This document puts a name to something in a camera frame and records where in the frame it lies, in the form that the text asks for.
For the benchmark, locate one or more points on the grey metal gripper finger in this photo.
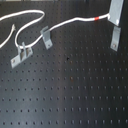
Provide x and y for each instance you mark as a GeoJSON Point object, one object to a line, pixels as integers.
{"type": "Point", "coordinates": [115, 11]}

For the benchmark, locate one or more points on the grey cable clip middle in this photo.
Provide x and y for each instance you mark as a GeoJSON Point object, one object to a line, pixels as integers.
{"type": "Point", "coordinates": [45, 32]}

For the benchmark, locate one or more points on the grey cable clip left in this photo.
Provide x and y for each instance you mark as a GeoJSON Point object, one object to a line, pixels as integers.
{"type": "Point", "coordinates": [23, 54]}

